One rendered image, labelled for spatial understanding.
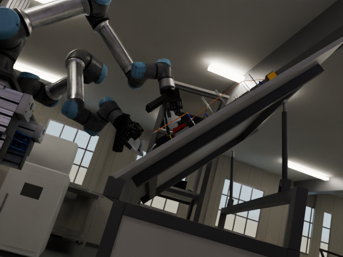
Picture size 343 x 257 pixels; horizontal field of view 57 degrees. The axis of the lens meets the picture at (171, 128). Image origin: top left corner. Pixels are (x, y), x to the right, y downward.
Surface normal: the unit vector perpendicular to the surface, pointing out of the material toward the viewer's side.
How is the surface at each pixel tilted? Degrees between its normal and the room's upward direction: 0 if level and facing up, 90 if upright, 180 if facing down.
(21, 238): 90
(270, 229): 90
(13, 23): 96
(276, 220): 90
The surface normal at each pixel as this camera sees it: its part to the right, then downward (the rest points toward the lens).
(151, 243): 0.06, -0.30
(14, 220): 0.27, -0.23
